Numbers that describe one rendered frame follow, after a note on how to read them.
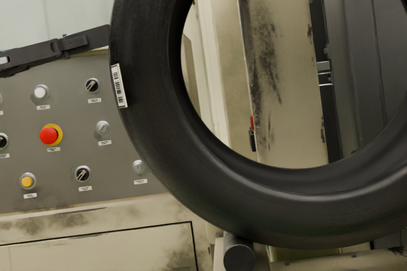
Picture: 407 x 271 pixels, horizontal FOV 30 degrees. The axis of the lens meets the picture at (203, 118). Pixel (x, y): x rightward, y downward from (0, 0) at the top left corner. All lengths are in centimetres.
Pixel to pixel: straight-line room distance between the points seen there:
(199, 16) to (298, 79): 304
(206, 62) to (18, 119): 270
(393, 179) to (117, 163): 87
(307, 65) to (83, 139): 61
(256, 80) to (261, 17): 12
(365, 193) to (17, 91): 99
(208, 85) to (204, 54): 18
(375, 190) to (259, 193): 16
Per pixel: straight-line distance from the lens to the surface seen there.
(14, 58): 113
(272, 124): 141
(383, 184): 105
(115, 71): 104
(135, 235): 174
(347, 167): 132
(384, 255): 141
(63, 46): 114
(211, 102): 442
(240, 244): 108
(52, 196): 181
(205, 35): 442
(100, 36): 115
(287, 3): 142
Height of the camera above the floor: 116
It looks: 3 degrees down
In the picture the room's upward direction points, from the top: 8 degrees counter-clockwise
